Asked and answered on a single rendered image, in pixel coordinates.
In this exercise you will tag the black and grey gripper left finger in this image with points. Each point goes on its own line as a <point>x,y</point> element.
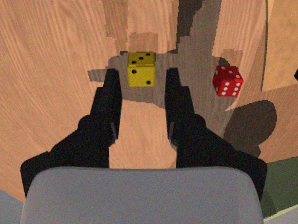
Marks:
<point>90,143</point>

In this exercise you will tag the yellow die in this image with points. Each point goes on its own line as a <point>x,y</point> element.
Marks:
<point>141,69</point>

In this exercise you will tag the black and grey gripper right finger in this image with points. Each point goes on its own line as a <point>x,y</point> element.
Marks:
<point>196,144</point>

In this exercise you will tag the red die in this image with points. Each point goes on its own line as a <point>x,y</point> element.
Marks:
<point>227,81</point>

